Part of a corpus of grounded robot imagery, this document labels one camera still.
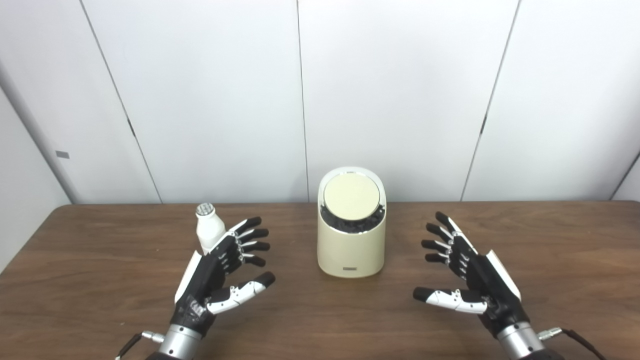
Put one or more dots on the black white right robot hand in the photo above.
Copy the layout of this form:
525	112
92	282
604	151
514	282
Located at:
487	285

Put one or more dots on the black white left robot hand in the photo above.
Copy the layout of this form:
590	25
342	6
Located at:
205	280

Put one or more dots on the small white plastic bottle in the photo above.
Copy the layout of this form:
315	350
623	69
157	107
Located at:
209	230

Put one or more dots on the cream-colored lidded bin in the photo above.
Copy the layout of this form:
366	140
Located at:
350	250

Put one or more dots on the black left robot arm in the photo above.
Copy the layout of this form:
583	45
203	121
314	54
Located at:
177	344

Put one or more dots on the black bin liner bag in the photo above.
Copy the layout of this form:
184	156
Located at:
352	225

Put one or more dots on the small grey wall label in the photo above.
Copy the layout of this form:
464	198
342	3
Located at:
62	154

